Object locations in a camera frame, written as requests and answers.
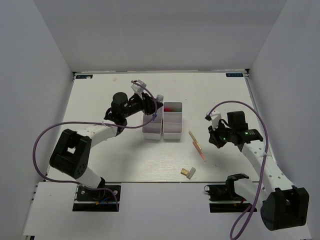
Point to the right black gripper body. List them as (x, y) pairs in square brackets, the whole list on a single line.
[(222, 135)]

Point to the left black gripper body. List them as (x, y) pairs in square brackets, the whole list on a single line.
[(138, 104)]

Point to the yellow slim highlighter pen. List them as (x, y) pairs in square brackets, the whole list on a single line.
[(194, 140)]

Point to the clear blue-capped spray bottle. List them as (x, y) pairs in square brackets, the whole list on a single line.
[(157, 108)]

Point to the black pink-capped highlighter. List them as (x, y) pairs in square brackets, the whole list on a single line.
[(168, 109)]

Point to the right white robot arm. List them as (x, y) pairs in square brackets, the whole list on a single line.
[(280, 203)]

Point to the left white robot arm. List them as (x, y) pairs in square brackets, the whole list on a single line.
[(71, 153)]

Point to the left white organizer box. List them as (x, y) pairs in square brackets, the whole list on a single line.
[(153, 130)]

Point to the grey white eraser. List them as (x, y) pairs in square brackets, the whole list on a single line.
[(190, 173)]

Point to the gold pencil sharpener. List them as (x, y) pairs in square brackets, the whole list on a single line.
[(184, 172)]

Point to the left blue table label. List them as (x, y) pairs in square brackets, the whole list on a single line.
[(84, 76)]

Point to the blue table label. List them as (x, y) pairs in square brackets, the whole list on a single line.
[(84, 76), (234, 75)]

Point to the right blue table label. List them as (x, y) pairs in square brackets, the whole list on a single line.
[(234, 75)]

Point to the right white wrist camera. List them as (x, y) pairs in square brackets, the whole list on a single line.
[(214, 117)]

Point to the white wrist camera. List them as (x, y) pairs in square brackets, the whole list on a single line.
[(138, 87), (214, 117)]

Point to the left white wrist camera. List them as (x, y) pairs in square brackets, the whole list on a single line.
[(138, 87)]

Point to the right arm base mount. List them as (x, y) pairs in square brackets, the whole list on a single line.
[(223, 198)]

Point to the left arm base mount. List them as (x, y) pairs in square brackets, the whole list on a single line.
[(93, 201)]

